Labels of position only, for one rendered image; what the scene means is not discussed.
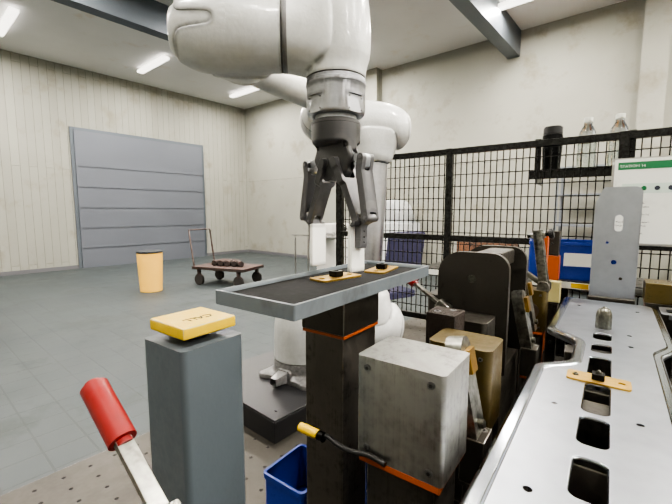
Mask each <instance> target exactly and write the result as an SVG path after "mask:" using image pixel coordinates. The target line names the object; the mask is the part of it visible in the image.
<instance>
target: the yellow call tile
mask: <svg viewBox="0 0 672 504"><path fill-rule="evenodd" d="M234 325H235V316H234V315H231V314H227V313H223V312H219V311H215V310H211V309H207V308H203V307H198V308H194V309H190V310H185V311H181V312H177V313H172V314H168V315H164V316H159V317H155V318H152V319H150V328H151V330H154V331H157V332H160V333H163V334H166V335H169V336H171V337H174V338H177V339H180V340H183V341H185V340H194V339H200V338H203V337H205V336H207V334H208V333H212V332H215V331H218V330H222V329H225V328H228V327H232V326H234Z"/></svg>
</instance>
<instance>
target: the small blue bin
mask: <svg viewBox="0 0 672 504"><path fill-rule="evenodd" d="M264 478H265V479H266V504H307V445H305V444H299V445H297V446H296V447H295V448H293V449H292V450H290V451H289V452H288V453H286V454H285V455H284V456H282V457H281V458H280V459H278V460H277V461H276V462H274V463H273V464H272V465H270V466H269V467H267V468H266V469H265V470H264Z"/></svg>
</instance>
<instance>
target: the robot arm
mask: <svg viewBox="0 0 672 504"><path fill-rule="evenodd" d="M167 33H168V40H169V45H170V49H171V51H172V53H173V54H174V55H175V56H176V57H177V58H178V60H179V61H180V62H181V63H182V64H184V65H186V66H187V67H189V68H191V69H193V70H196V71H198V72H201V73H206V74H212V75H213V76H215V77H217V78H221V79H225V80H228V81H230V82H232V83H234V84H237V85H241V86H249V85H251V86H253V87H255V88H257V89H260V90H262V91H264V92H267V93H269V94H272V95H274V96H276V97H279V98H281V99H284V100H286V101H289V102H291V103H294V104H296V105H298V106H301V107H303V108H302V110H301V113H300V124H301V128H302V131H303V133H304V134H305V135H306V137H307V138H308V139H310V140H311V141H312V144H313V146H315V147H316V150H317V151H316V156H315V160H313V161H310V162H309V161H304V162H303V173H304V178H303V188H302V198H301V207H300V220H301V221H305V222H306V223H307V224H308V227H309V244H310V266H320V265H325V264H326V224H324V223H325V222H324V221H322V219H323V216H324V213H325V209H326V206H327V202H328V199H329V196H330V192H331V189H332V188H333V187H334V186H335V183H336V182H337V183H338V185H340V186H341V189H342V192H343V195H344V198H345V201H346V205H347V208H348V211H349V214H350V217H351V221H352V223H350V224H349V226H348V272H350V273H352V272H359V271H364V260H369V261H381V262H382V256H383V237H384V218H385V206H386V187H387V168H388V167H387V164H390V162H391V161H392V159H393V156H394V153H395V151H396V150H400V149H402V148H403V147H404V146H405V145H406V144H407V142H408V140H409V138H410V134H411V120H410V117H409V115H408V114H407V113H406V112H405V111H404V110H403V109H401V108H399V107H397V106H395V105H392V104H389V103H385V102H379V101H371V100H365V89H366V82H365V79H366V71H367V66H368V63H369V60H370V51H371V23H370V11H369V2H368V0H174V2H173V4H172V5H171V6H170V7H169V8H168V11H167ZM307 212H308V214H306V213H307ZM403 332H404V318H403V315H402V313H401V310H400V309H399V307H398V306H397V305H396V304H395V303H391V302H390V297H389V292H388V291H387V290H385V291H382V292H379V311H378V324H377V325H375V344H376V343H378V342H380V341H382V340H383V339H385V338H387V337H389V336H396V337H400V338H402V336H403ZM274 350H275V358H274V365H272V366H271V367H269V368H267V369H264V370H261V371H260V373H259V377H260V378H263V379H270V385H271V386H273V387H277V386H280V385H284V384H286V385H289V386H293V387H296V388H298V389H300V390H301V391H306V331H303V327H302V319H301V320H298V321H295V322H293V321H288V320H284V319H280V318H275V325H274Z"/></svg>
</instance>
